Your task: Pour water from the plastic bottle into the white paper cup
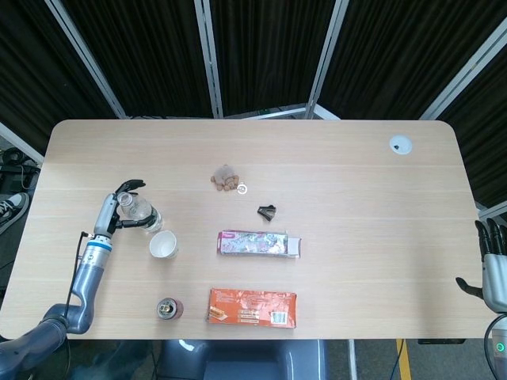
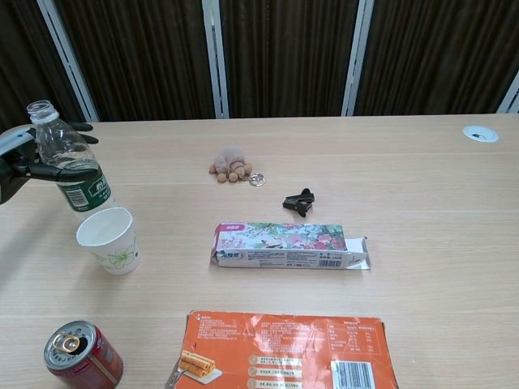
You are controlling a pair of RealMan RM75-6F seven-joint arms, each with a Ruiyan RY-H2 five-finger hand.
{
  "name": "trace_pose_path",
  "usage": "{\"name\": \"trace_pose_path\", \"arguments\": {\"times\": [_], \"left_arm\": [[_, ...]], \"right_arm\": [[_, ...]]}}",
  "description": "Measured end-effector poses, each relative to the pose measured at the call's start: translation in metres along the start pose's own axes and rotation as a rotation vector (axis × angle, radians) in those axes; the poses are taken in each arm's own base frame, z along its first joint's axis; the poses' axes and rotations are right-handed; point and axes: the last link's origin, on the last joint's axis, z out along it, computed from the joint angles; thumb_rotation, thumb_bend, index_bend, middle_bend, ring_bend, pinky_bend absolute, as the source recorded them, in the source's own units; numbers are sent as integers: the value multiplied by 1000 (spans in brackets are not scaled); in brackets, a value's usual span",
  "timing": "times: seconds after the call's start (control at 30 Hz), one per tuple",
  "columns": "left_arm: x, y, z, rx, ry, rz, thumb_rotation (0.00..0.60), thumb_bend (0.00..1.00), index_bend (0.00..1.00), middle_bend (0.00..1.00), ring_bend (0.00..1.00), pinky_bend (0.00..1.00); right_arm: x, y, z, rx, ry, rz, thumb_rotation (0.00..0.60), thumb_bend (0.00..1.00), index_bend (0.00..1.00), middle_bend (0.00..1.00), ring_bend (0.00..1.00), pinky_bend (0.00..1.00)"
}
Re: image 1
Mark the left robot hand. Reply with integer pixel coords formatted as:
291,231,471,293
93,179,154,238

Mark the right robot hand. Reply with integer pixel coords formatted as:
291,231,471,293
455,217,507,314

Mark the transparent plastic water bottle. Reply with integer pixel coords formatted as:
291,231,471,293
117,192,164,234

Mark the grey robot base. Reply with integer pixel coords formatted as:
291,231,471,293
156,339,330,380

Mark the white floral paper cup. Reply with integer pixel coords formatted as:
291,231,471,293
149,230,179,260

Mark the black and white sneaker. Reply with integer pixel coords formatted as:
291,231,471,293
0,192,31,234

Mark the red beverage can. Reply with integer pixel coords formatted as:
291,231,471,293
155,297,184,321

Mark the black curtain panel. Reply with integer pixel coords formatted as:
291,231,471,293
0,0,120,159
209,0,337,116
63,0,215,119
439,51,507,209
320,0,507,120

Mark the floral toothpaste box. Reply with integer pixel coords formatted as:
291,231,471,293
215,229,303,259

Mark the black binder clip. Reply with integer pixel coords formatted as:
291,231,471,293
257,203,278,222

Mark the orange snack box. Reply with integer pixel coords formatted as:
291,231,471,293
204,287,298,329

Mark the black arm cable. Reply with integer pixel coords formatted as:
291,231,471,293
65,230,94,314

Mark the white partition post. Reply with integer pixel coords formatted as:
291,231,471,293
419,27,507,120
44,0,128,119
193,0,225,119
0,121,44,164
304,0,349,119

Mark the plush turtle keychain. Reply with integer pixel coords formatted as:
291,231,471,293
209,164,249,196

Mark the white cable grommet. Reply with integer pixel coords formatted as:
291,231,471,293
388,135,414,155

